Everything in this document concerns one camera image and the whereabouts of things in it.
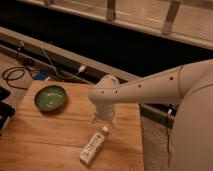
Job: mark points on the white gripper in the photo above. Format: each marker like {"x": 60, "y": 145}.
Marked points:
{"x": 105, "y": 113}

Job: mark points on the white labelled plastic bottle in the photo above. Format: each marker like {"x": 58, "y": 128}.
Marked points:
{"x": 89, "y": 151}

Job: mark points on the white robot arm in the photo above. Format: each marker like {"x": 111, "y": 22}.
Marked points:
{"x": 190, "y": 87}

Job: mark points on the green ceramic bowl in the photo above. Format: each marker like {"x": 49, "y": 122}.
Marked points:
{"x": 50, "y": 98}

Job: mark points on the blue box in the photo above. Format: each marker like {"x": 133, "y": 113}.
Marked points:
{"x": 42, "y": 75}

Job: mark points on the black device at left edge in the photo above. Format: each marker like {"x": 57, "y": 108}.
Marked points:
{"x": 6, "y": 110}

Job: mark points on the metal window frame rail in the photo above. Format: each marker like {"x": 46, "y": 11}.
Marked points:
{"x": 186, "y": 21}

